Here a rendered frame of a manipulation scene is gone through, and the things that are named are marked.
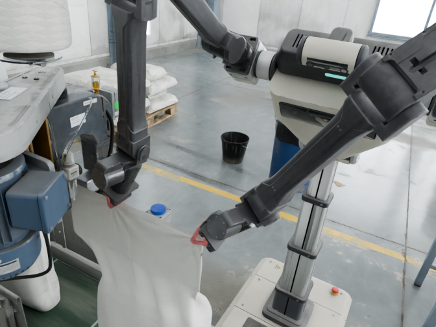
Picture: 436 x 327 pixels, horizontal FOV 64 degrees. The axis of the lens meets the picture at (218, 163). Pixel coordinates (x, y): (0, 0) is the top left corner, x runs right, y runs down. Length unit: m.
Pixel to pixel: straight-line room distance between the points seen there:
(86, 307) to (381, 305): 1.71
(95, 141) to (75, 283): 0.85
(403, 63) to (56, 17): 0.59
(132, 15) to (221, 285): 1.84
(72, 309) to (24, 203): 1.05
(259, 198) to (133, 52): 0.41
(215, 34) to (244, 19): 8.47
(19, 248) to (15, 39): 0.40
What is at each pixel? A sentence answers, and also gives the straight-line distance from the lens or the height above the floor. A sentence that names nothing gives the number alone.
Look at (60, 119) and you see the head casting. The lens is 1.06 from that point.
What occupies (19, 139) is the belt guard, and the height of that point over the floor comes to 1.39.
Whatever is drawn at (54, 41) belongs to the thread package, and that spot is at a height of 1.55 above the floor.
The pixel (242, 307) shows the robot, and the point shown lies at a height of 0.26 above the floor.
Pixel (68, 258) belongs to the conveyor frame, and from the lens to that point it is 1.95.
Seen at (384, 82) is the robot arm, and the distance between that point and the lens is 0.54.
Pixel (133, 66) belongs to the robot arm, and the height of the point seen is 1.50.
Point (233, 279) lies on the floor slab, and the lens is 2.34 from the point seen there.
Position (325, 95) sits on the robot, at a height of 1.40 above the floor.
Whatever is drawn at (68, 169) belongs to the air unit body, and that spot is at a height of 1.18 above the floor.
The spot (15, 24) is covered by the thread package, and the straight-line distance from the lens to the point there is 0.74.
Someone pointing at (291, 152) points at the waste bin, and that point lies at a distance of 3.07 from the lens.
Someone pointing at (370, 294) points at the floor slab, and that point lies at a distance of 2.55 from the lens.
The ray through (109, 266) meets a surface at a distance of 1.21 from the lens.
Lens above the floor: 1.68
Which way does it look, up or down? 28 degrees down
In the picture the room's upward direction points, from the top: 5 degrees clockwise
